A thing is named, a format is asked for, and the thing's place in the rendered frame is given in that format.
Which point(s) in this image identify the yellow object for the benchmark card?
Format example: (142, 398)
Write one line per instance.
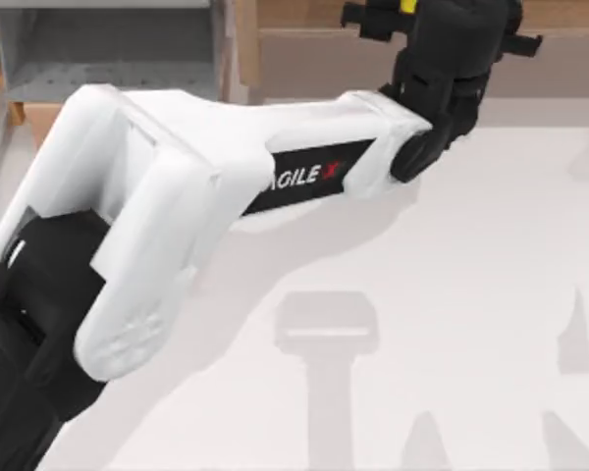
(408, 5)

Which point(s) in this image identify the wooden cupboard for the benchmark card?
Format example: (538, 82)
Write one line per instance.
(324, 64)

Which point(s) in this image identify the drawer with grey pierced inside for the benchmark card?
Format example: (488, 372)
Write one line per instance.
(113, 49)

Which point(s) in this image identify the pale wooden drawer front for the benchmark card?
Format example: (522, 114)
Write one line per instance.
(39, 120)

